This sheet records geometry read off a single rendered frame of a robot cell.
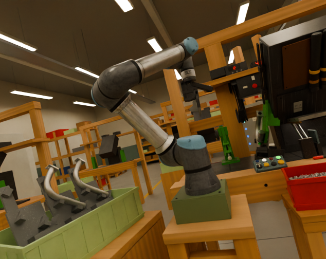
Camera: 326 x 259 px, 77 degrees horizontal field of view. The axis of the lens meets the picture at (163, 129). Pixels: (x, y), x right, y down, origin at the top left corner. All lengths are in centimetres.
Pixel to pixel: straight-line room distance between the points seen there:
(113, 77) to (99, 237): 68
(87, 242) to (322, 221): 89
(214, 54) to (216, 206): 132
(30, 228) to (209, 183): 81
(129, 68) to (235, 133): 119
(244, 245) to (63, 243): 65
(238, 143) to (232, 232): 107
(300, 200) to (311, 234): 12
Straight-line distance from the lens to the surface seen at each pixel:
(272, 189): 123
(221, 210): 84
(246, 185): 120
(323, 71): 132
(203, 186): 84
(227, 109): 176
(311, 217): 95
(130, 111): 87
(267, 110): 141
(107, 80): 78
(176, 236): 84
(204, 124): 185
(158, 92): 1195
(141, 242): 113
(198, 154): 83
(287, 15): 199
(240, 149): 178
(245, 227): 79
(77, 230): 98
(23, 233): 115
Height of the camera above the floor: 119
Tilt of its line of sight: 3 degrees up
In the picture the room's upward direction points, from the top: 14 degrees counter-clockwise
